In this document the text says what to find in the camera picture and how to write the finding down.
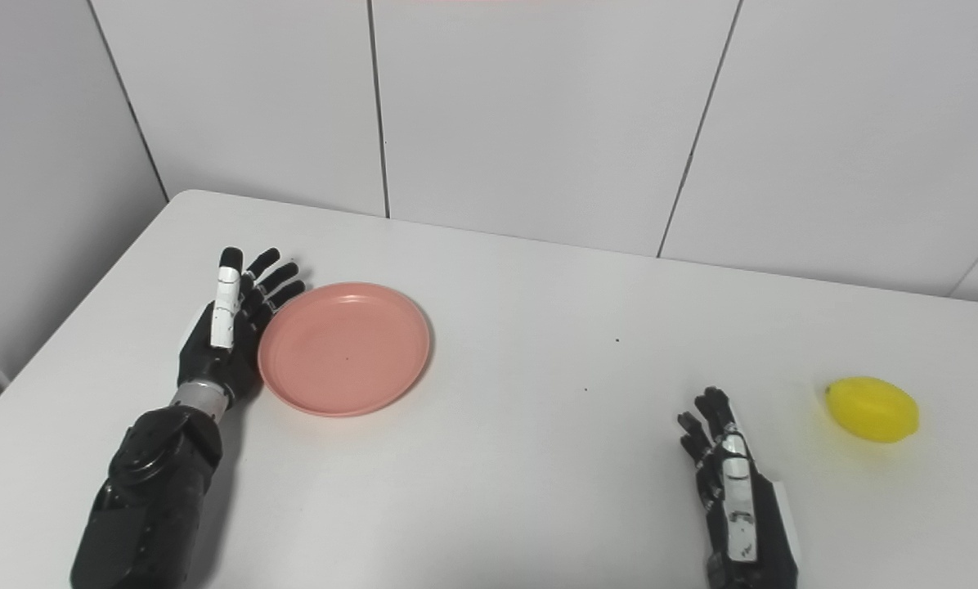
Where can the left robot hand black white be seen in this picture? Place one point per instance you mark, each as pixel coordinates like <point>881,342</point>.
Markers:
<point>227,327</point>

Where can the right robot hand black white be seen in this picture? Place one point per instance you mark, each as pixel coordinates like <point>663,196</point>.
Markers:
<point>738,507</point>

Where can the pink round plate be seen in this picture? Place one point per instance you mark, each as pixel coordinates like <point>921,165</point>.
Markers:
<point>344,349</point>

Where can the yellow lemon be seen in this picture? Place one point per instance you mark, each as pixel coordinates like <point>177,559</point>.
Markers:
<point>872,409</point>

